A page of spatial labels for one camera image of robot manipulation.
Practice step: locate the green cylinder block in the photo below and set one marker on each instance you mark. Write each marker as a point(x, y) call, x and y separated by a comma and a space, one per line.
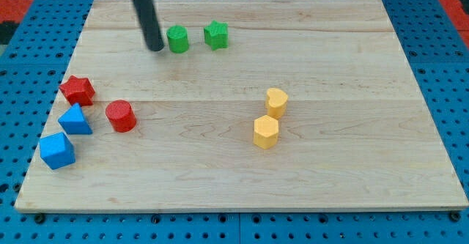
point(177, 37)

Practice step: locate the green star block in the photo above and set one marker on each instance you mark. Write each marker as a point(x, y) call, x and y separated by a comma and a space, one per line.
point(216, 35)

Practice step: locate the red star block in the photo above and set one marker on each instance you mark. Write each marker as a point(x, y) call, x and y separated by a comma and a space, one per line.
point(78, 91)

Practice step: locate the yellow hexagon block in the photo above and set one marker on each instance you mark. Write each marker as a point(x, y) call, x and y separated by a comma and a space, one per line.
point(266, 132)

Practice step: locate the yellow heart block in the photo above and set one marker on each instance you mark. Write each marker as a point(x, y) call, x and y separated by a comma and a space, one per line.
point(276, 102)

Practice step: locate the red cylinder block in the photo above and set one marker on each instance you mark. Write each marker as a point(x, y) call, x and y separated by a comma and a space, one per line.
point(120, 115)

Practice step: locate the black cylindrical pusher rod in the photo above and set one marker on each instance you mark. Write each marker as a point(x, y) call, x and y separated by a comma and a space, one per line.
point(146, 13)

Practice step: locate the blue triangle block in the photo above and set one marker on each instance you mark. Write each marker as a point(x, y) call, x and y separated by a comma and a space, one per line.
point(74, 122)

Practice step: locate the blue cube block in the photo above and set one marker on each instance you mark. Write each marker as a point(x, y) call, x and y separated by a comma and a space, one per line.
point(57, 151)

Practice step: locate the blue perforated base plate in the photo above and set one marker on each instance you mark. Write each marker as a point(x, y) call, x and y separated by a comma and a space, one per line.
point(35, 61)

